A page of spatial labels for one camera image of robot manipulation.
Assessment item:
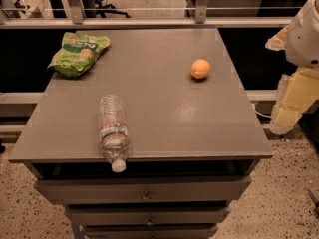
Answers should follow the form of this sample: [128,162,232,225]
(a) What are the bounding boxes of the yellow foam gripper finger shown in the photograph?
[265,26,288,51]
[269,67,319,134]

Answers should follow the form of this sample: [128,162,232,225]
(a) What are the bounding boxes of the orange fruit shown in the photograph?
[190,59,210,80]

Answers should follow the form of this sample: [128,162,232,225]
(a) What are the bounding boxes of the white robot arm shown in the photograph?
[265,0,319,135]

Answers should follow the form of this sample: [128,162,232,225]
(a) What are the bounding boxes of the green rice chip bag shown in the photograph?
[47,32,111,78]

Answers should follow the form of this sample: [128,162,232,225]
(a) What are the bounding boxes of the top drawer front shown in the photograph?
[34,176,251,205]

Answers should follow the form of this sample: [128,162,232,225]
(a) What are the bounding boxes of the drawer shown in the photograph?
[66,206,230,226]
[34,176,251,205]
[85,224,217,239]

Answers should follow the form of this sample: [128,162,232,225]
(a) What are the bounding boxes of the grey drawer cabinet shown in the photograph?
[8,28,274,239]

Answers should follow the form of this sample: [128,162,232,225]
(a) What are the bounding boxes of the middle drawer front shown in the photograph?
[66,206,230,226]

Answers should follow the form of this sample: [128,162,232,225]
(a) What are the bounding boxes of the clear plastic water bottle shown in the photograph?
[98,94,130,172]

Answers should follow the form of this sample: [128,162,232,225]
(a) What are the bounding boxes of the bottom drawer front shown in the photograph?
[85,224,217,239]

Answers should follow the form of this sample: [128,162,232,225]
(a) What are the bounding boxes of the white cable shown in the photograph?
[251,103,273,120]

